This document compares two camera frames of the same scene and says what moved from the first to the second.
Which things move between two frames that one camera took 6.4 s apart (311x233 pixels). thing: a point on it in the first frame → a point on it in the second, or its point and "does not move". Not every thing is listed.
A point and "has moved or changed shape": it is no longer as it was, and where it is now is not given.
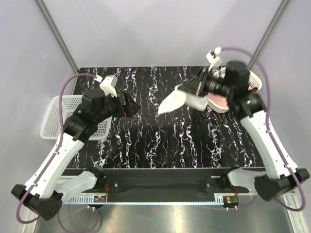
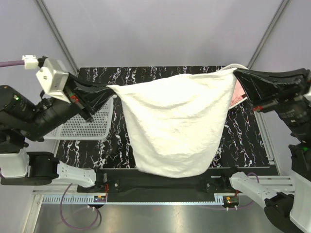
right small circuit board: [232, 199] does not move
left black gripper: [129, 109] → [94, 98]
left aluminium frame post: [58, 35] does not move
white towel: [179, 97] has moved or changed shape
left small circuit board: [99, 199] does not move
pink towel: [217, 103] has moved or changed shape
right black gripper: [192, 86] → [291, 84]
